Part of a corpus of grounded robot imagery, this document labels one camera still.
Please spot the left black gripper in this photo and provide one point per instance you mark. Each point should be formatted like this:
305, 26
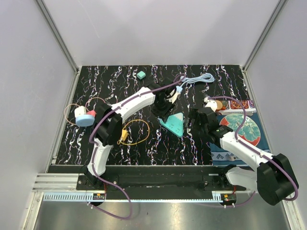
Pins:
163, 115

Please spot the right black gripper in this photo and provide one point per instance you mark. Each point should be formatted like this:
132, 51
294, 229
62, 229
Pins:
193, 114

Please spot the teal triangular power strip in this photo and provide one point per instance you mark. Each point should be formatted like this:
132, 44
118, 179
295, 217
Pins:
174, 124

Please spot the green cube charger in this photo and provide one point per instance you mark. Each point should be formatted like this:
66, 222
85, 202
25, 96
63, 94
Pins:
140, 75

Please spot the yellow cube charger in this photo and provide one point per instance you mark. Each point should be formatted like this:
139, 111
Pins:
124, 135

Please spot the pink plug adapter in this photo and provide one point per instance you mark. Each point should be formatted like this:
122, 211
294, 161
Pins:
92, 113

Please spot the round blue power strip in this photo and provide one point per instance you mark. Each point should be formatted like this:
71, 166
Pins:
85, 120

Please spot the white cube charger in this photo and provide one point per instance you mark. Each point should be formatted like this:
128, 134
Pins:
79, 111

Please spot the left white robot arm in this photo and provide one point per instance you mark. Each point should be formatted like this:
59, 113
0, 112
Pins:
108, 129

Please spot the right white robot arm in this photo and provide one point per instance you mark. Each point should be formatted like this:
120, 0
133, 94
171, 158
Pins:
249, 153

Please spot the orange cup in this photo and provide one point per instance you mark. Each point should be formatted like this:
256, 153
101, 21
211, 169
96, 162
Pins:
219, 105

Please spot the blue placemat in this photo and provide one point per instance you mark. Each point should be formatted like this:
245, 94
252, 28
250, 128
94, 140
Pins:
220, 156

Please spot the red and green plate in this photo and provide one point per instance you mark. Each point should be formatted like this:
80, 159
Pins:
250, 131

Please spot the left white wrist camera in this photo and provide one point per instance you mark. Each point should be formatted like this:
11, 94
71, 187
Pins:
172, 97

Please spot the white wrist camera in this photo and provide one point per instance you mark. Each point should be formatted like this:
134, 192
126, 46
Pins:
210, 103
172, 97

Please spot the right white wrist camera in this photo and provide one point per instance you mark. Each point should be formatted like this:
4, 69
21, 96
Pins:
210, 103

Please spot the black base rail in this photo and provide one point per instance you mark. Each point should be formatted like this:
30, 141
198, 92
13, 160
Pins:
200, 177

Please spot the left aluminium post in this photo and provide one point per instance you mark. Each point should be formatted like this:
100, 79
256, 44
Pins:
53, 28

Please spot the aluminium post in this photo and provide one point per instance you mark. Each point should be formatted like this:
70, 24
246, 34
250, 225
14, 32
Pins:
265, 32
53, 28

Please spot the right aluminium post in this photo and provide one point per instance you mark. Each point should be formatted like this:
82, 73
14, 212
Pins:
265, 32

